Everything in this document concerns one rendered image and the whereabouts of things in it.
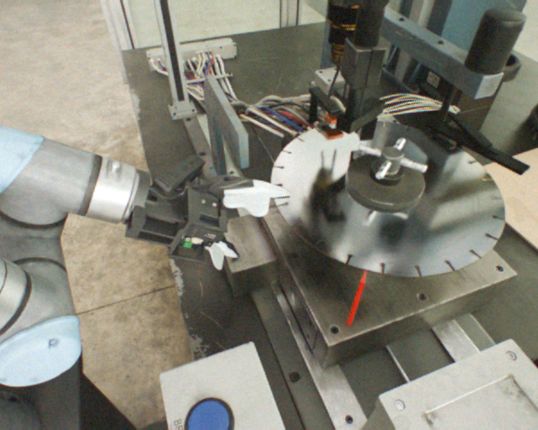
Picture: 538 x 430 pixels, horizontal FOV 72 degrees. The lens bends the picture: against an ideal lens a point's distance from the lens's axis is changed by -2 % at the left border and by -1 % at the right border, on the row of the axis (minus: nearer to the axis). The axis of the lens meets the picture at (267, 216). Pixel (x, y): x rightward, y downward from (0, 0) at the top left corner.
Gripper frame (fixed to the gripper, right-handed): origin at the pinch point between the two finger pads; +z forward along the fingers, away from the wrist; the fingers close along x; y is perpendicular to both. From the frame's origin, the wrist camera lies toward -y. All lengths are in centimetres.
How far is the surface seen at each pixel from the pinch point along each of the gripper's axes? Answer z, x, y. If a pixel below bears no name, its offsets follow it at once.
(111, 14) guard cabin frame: -29, -22, -107
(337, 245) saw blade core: 3.2, 9.5, 10.7
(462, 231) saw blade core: 17.2, 18.4, 11.1
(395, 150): 9.4, 19.7, 0.0
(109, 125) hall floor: -12, -114, -177
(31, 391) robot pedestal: -23.4, -31.1, 14.7
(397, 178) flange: 11.0, 17.3, 2.4
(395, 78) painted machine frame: 50, 17, -64
